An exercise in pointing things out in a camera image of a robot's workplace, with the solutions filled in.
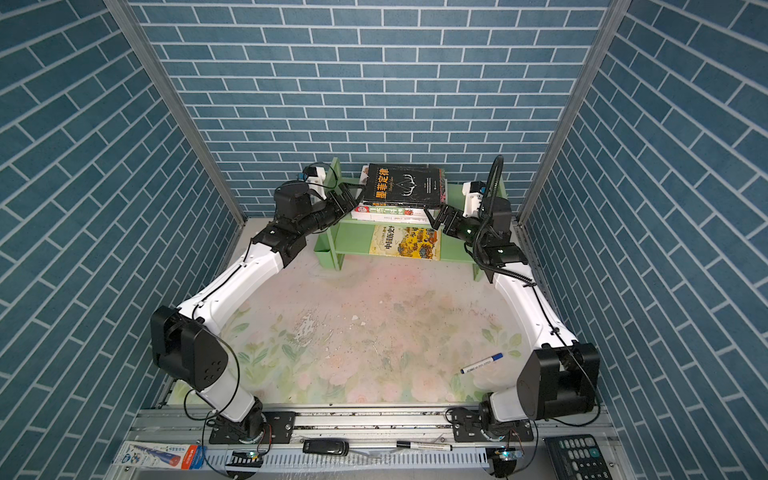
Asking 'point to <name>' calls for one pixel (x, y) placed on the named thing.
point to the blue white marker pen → (472, 366)
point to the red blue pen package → (162, 456)
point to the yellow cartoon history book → (406, 241)
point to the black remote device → (326, 447)
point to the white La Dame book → (398, 214)
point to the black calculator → (577, 457)
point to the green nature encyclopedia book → (443, 197)
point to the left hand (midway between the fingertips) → (361, 195)
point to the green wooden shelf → (454, 191)
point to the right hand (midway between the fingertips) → (432, 208)
